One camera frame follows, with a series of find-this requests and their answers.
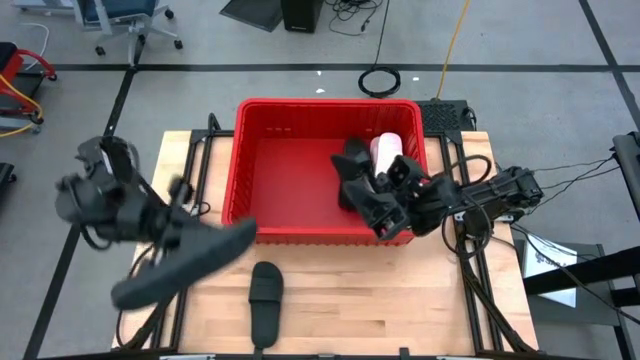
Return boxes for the black aluminium table frame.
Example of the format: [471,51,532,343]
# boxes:
[112,112,540,360]

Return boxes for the dark floor mat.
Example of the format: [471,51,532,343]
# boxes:
[218,0,285,33]

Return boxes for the red and black cart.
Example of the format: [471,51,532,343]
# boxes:
[0,41,58,135]

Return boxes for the white cable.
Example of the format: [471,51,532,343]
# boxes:
[22,22,51,71]

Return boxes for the coiled black floor cable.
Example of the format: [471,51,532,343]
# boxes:
[356,0,403,100]

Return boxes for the black stand beam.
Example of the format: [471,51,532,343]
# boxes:
[522,245,640,297]

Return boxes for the black computer tower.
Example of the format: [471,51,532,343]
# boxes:
[279,0,325,35]

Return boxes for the yellow hose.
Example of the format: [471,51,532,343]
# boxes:
[0,78,45,139]

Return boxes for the tangled black cables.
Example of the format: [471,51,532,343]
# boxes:
[323,0,387,37]

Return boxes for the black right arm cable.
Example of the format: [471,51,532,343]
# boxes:
[442,153,496,261]

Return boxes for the dark grey side table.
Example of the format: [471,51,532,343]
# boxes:
[512,238,640,360]

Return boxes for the thin black cables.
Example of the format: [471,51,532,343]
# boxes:
[509,154,640,326]

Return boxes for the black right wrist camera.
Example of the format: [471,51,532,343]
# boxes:
[386,154,428,187]

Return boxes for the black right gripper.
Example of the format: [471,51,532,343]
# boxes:
[329,151,416,242]

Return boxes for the white paper sheet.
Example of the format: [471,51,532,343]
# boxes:
[521,238,580,309]

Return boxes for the blue office chair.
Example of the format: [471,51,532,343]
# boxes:
[71,0,184,67]

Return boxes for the black floor object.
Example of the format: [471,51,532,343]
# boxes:
[0,162,18,199]

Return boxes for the black perforated control box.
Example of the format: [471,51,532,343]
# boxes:
[416,98,477,133]

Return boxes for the black table base cable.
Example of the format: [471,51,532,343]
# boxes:
[114,244,166,350]

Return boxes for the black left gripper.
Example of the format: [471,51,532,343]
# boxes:
[144,173,201,251]

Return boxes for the red plastic bin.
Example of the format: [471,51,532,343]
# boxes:
[221,97,430,248]

